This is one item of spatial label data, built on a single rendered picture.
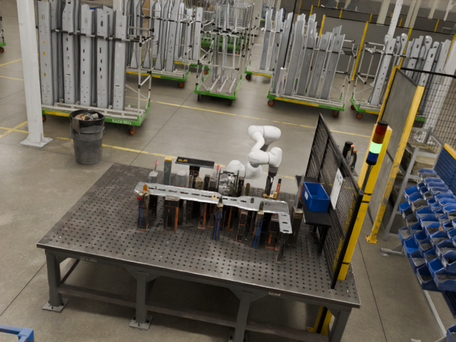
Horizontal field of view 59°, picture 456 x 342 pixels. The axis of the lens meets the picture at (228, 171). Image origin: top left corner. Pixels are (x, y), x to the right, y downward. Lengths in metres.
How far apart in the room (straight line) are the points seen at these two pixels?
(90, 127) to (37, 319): 3.01
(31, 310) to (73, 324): 0.41
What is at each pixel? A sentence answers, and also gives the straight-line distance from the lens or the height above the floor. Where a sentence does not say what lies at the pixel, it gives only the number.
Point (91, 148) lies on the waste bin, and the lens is 6.27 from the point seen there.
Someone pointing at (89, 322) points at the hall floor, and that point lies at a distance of 3.86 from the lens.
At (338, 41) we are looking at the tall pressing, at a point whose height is 1.71.
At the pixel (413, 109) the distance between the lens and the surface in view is 4.90.
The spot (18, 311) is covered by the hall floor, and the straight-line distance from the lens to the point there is 4.07.
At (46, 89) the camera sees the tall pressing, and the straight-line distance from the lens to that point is 7.92.
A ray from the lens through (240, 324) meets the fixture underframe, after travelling 3.57.
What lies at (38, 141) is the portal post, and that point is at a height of 0.05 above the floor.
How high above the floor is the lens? 2.79
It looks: 26 degrees down
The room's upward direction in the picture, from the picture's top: 8 degrees clockwise
